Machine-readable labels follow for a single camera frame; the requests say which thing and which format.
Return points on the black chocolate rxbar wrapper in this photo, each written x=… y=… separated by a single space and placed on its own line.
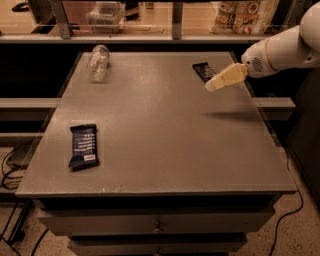
x=204 y=71

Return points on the clear plastic water bottle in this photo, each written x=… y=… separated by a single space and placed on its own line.
x=98 y=63

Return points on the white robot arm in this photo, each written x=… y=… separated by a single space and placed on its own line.
x=297 y=47

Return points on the lower cabinet drawer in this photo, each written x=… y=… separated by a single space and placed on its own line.
x=157 y=245

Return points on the cabinet drawer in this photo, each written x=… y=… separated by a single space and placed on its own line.
x=157 y=245
x=114 y=222

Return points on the blue blueberry rxbar wrapper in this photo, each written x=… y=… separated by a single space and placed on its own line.
x=84 y=147

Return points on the upper cabinet drawer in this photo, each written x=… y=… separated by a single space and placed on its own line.
x=114 y=222

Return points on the grey drawer cabinet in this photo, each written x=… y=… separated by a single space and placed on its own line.
x=151 y=163

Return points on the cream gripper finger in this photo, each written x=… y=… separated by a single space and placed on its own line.
x=230 y=75

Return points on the metal shelf rail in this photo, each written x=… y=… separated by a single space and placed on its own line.
x=156 y=26

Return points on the clear plastic container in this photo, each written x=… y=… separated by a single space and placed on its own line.
x=105 y=17

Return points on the colourful snack bag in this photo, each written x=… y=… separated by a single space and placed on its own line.
x=248 y=17

